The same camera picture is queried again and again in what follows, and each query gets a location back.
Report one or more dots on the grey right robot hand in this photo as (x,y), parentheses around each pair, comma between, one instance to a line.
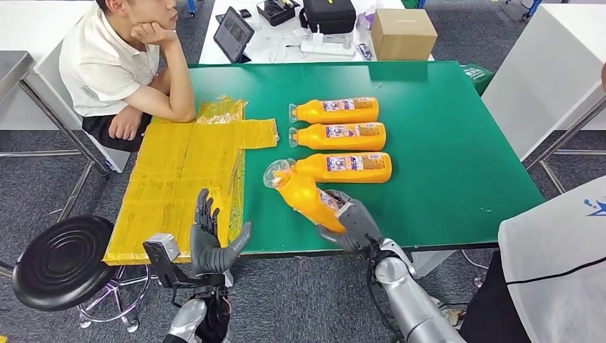
(360,225)

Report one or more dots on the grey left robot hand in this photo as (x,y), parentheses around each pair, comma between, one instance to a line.
(206,255)

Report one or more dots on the orange detergent bottle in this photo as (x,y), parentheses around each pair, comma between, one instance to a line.
(322,170)
(303,196)
(312,112)
(317,138)

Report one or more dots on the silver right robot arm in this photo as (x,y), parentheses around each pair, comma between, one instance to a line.
(407,298)

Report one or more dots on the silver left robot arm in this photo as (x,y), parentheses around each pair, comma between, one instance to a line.
(187,317)

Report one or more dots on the yellow taped cardboard sheet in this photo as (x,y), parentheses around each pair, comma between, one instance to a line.
(180,180)

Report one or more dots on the grey sports shoe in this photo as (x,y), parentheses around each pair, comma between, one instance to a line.
(452,316)

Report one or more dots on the black round stool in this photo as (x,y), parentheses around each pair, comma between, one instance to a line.
(61,262)

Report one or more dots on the small printed wrapper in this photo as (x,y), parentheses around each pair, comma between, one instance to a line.
(365,51)

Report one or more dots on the white power strip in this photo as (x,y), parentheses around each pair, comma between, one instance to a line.
(326,48)

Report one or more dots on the green bag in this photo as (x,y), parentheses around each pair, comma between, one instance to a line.
(478,75)

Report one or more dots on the brown cardboard box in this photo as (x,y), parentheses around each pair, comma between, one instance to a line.
(402,38)

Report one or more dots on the white desk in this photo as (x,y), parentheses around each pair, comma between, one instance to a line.
(274,47)

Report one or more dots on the person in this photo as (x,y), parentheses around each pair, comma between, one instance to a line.
(558,265)
(104,61)

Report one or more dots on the purple packet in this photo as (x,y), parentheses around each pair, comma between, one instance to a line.
(365,20)

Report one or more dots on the black carry bag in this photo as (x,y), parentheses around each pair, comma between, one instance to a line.
(329,16)

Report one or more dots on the black tablet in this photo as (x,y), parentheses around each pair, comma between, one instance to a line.
(233,33)

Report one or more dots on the black plastic tray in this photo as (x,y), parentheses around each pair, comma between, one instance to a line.
(277,12)

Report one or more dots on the black phone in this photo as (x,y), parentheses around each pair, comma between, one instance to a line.
(245,13)

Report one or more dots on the white table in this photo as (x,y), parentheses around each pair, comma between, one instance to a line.
(28,28)
(544,61)

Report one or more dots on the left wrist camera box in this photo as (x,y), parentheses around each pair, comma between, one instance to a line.
(163,244)

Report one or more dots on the steel frame table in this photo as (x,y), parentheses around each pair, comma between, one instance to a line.
(565,135)
(14,66)

